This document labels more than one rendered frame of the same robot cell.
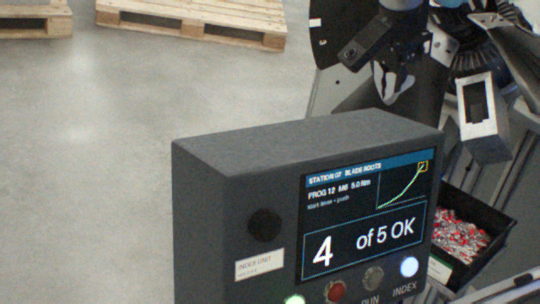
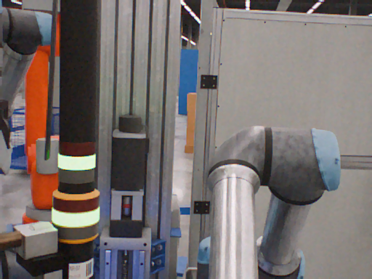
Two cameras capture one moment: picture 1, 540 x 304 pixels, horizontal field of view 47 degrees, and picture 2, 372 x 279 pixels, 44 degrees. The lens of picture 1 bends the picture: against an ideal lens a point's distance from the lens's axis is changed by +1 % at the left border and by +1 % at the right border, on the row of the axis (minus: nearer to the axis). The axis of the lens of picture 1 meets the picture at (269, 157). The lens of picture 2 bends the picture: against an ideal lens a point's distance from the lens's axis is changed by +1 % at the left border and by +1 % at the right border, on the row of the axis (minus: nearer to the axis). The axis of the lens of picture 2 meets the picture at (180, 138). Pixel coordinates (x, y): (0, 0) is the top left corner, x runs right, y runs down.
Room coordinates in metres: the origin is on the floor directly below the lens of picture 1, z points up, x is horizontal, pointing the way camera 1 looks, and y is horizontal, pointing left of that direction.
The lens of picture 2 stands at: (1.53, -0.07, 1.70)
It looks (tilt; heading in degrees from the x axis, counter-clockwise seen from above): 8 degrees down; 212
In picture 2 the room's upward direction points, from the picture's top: 3 degrees clockwise
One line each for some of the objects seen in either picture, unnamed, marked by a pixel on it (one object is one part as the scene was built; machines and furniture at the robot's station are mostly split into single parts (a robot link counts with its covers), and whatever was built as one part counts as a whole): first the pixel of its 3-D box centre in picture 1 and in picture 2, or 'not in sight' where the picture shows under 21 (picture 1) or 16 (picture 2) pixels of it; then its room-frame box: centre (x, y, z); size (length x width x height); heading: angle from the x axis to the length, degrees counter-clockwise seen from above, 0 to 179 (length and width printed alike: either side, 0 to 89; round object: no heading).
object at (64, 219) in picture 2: not in sight; (75, 213); (1.23, -0.38, 1.56); 0.04 x 0.04 x 0.01
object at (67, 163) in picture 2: not in sight; (76, 160); (1.23, -0.38, 1.61); 0.03 x 0.03 x 0.01
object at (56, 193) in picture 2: not in sight; (75, 213); (1.23, -0.38, 1.56); 0.04 x 0.04 x 0.05
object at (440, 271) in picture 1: (448, 233); not in sight; (0.97, -0.37, 0.85); 0.22 x 0.17 x 0.07; 144
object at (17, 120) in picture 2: not in sight; (43, 138); (-3.56, -5.95, 0.49); 1.27 x 0.88 x 0.98; 25
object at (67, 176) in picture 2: not in sight; (76, 173); (1.23, -0.38, 1.60); 0.03 x 0.03 x 0.01
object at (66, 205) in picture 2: not in sight; (75, 199); (1.23, -0.38, 1.57); 0.04 x 0.04 x 0.01
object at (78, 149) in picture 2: not in sight; (77, 146); (1.23, -0.38, 1.62); 0.03 x 0.03 x 0.01
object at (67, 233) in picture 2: not in sight; (75, 226); (1.23, -0.38, 1.54); 0.04 x 0.04 x 0.01
